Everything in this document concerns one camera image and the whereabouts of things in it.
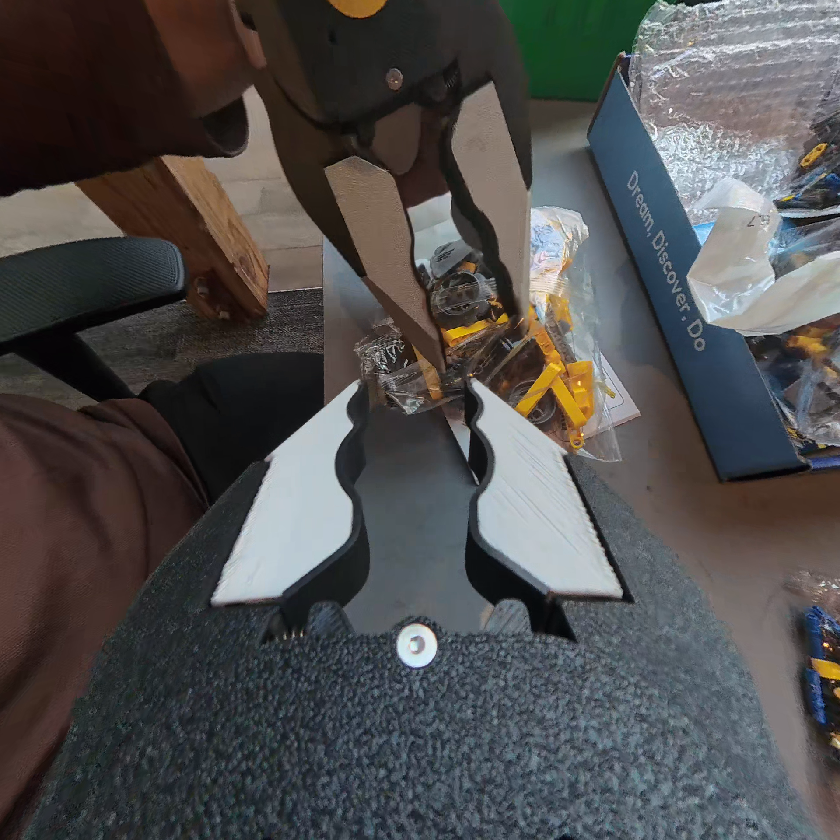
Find large white label parts bag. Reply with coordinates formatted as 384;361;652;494
686;177;840;447

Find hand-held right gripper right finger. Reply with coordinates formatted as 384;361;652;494
463;379;624;608

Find black chair armrest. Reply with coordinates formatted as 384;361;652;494
0;236;190;403

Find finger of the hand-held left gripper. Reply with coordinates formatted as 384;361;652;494
324;157;448;372
448;81;531;329

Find clear bubble wrap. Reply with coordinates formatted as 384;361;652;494
629;0;840;211

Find blue cardboard kit box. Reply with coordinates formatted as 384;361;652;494
586;52;840;483

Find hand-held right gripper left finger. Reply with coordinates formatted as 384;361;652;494
210;379;370;611

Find green plastic bin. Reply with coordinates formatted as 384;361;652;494
499;0;657;102

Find person's brown shirt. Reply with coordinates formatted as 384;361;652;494
0;392;211;840

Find clear bag of small pins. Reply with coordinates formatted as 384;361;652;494
784;567;840;752

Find person's black pants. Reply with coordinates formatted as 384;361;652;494
139;352;326;506

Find clear bag of yellow beams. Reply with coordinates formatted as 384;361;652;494
354;206;623;463

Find open instruction booklet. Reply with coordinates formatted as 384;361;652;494
394;190;641;460

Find white label small parts bag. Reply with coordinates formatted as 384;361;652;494
777;112;840;217

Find person's left hand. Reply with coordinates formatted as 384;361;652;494
141;0;270;73

